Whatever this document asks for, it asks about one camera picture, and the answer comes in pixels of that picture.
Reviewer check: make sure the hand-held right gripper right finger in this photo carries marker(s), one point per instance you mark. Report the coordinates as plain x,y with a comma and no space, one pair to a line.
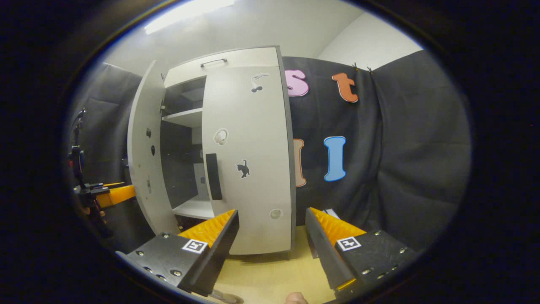
325,257

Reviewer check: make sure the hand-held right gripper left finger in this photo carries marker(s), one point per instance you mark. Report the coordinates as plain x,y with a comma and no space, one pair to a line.
221,253

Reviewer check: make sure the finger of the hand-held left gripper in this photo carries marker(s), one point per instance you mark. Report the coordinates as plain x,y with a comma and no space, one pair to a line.
112,185
118,195

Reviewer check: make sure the white cabinet door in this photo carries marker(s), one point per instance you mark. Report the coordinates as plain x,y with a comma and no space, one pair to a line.
261,126
137,160

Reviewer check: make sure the round brown coaster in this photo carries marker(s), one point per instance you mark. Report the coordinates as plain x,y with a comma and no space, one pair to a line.
237,300

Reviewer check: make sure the white cabinet shelf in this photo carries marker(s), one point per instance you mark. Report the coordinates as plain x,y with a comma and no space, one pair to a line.
196,209
185,117

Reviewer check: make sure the white and grey cabinet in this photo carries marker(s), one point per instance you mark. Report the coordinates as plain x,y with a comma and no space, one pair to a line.
181,169

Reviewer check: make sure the white cabinet drawer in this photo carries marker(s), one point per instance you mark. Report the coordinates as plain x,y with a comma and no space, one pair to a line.
244,59

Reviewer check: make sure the small white box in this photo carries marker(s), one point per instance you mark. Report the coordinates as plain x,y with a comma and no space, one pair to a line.
331,213

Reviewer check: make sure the black backdrop cloth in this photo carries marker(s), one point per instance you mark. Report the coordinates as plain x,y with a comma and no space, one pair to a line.
109,126
400,147

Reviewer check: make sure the ceiling light panel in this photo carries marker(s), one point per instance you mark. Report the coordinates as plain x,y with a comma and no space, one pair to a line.
185,14

